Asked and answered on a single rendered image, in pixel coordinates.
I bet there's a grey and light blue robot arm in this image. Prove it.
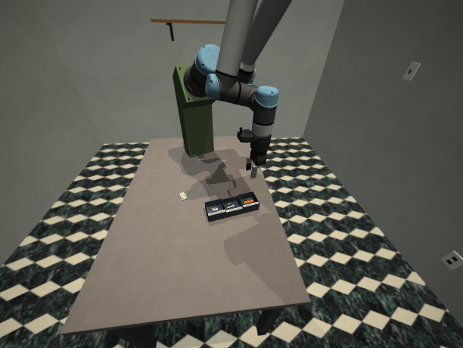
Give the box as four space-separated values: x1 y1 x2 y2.
183 0 292 126

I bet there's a dark grey rack of bins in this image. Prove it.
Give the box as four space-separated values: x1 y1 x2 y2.
205 191 259 222

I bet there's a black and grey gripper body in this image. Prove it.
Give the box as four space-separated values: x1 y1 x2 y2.
237 122 274 166

